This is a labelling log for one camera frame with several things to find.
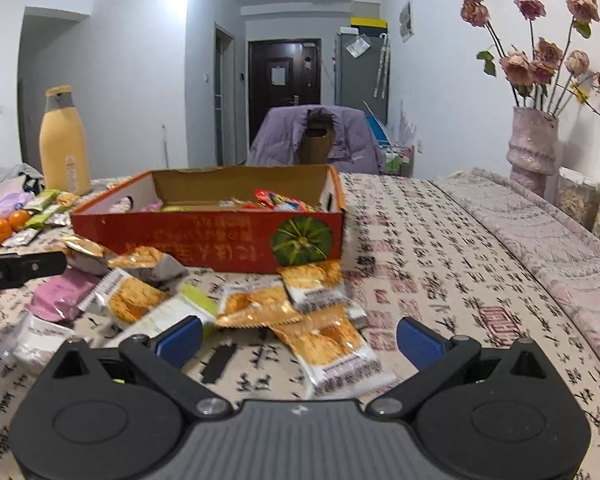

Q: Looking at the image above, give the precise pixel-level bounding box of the pink ceramic vase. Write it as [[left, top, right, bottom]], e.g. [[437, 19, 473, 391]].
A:
[[509, 106, 560, 200]]

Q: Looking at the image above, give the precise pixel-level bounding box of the grey interior door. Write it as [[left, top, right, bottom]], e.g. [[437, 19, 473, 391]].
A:
[[214, 21, 237, 167]]

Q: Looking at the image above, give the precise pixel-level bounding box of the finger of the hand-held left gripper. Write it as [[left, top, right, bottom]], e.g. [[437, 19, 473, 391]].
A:
[[7, 251, 67, 285]]

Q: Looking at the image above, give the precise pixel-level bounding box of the dark front door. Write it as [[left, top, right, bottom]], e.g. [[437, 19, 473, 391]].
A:
[[248, 38, 323, 163]]

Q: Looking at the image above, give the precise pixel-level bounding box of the purple tissue pack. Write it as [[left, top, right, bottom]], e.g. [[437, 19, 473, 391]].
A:
[[0, 180, 36, 221]]

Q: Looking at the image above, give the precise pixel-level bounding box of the wall picture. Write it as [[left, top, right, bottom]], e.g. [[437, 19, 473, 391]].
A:
[[399, 0, 415, 43]]

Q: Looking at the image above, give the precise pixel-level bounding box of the blue striped object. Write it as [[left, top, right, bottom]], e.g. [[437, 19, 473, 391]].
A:
[[362, 101, 391, 146]]

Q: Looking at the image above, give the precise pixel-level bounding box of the wooden chair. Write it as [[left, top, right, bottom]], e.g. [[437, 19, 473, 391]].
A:
[[300, 107, 338, 166]]

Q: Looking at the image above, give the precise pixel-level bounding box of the white folded umbrella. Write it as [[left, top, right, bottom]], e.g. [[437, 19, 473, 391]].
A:
[[372, 32, 392, 101]]

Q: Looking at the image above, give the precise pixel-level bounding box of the grey refrigerator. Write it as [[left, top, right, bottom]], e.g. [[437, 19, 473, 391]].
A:
[[334, 29, 391, 111]]

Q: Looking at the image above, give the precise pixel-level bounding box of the clear storage jar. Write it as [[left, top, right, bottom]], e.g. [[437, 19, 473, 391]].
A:
[[555, 167, 600, 231]]

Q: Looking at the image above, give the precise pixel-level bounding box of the wire storage rack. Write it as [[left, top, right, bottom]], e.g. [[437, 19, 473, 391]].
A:
[[380, 142, 416, 177]]

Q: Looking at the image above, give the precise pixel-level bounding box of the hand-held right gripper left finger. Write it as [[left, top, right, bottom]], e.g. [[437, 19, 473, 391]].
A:
[[39, 316, 233, 420]]

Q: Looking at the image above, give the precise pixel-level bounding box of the purple puffer jacket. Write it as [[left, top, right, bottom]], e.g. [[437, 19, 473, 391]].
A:
[[246, 105, 382, 175]]

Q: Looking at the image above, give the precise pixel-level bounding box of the dried pink rose bouquet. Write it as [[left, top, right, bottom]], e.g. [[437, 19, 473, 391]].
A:
[[456, 0, 600, 111]]

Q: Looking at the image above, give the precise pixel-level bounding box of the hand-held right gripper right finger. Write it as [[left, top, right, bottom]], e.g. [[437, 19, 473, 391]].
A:
[[367, 316, 556, 418]]

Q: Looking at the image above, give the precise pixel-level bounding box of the pink folded quilt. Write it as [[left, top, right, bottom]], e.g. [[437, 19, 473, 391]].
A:
[[430, 167, 600, 376]]

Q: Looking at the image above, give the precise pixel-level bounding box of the yellow bottle grey collar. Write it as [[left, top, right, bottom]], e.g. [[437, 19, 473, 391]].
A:
[[39, 85, 92, 196]]

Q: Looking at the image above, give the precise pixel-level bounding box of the small green snack packet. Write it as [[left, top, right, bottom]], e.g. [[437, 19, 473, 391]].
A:
[[22, 189, 61, 211], [27, 205, 68, 231]]

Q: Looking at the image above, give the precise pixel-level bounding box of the pumpkin print cardboard box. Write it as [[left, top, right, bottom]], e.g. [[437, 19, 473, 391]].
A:
[[70, 164, 345, 275]]

